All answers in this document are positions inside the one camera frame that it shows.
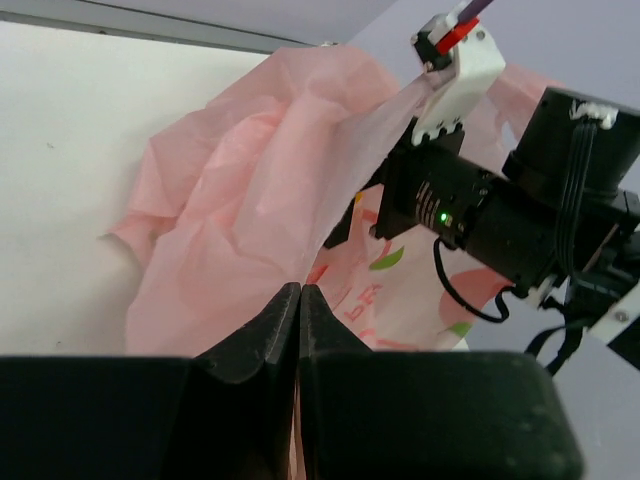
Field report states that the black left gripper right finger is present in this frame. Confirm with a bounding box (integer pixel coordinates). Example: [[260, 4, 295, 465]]
[[298, 285, 585, 479]]

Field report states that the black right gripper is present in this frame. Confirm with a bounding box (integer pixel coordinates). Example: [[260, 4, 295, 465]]
[[322, 122, 571, 301]]

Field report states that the aluminium table frame rail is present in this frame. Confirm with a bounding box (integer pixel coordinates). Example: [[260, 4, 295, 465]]
[[1, 1, 310, 54]]

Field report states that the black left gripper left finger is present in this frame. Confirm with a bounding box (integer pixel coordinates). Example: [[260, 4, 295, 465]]
[[1, 283, 301, 479]]

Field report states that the pink floral plastic bag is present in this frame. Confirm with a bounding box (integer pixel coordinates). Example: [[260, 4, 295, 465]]
[[97, 43, 571, 480]]

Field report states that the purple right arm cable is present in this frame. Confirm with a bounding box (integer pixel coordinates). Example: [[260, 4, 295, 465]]
[[459, 0, 494, 21]]

